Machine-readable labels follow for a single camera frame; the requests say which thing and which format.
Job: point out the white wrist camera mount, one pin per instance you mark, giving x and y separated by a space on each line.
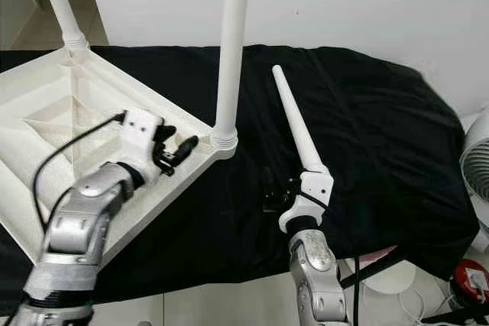
139 126
317 185

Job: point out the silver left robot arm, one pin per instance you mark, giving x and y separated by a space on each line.
76 234

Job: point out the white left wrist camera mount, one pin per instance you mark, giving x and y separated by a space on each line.
139 126

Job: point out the black table cloth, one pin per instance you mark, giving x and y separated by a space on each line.
412 150

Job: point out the red round object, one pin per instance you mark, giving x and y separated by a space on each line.
472 280

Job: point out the white plastic table top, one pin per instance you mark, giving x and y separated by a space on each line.
38 112

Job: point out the black metal table leg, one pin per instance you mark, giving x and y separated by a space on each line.
374 269

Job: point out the white round floor base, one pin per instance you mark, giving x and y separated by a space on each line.
390 276

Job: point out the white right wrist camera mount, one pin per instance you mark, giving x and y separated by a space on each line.
317 185

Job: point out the white fan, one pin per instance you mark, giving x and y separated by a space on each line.
475 158

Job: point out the pink seat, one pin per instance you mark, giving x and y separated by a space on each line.
378 252

